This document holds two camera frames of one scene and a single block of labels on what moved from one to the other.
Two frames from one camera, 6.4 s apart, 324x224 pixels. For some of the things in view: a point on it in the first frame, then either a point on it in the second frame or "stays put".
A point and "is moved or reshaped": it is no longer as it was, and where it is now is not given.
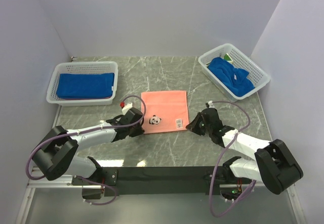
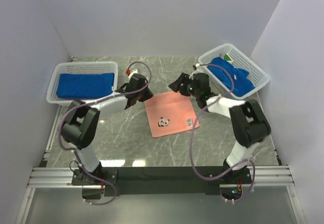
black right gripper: x=193 y=126 -> x=176 y=85
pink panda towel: x=165 y=111 is moved or reshaped
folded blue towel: x=85 y=86 stays put
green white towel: x=227 y=57 stays put
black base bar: x=181 y=180 stays put
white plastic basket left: x=81 y=67 stays put
